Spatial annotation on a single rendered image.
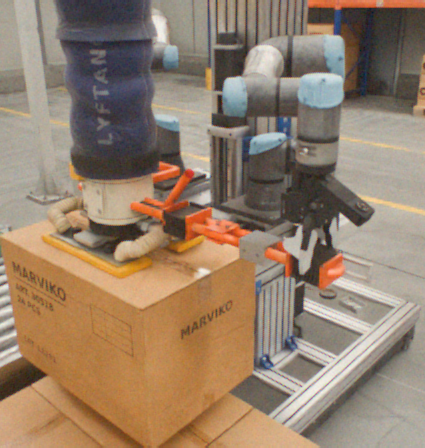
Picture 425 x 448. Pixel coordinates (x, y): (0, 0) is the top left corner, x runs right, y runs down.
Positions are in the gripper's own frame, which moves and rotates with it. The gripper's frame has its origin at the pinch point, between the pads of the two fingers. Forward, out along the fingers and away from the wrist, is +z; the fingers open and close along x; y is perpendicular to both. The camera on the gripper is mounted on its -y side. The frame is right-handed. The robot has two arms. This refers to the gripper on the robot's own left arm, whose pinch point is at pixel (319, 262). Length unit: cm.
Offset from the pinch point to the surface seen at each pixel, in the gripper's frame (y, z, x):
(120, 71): 52, -32, 4
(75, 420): 66, 66, 19
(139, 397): 33, 38, 21
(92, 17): 54, -44, 8
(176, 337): 29.8, 25.3, 10.9
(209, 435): 32, 66, -2
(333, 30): 417, 16, -719
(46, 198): 367, 121, -156
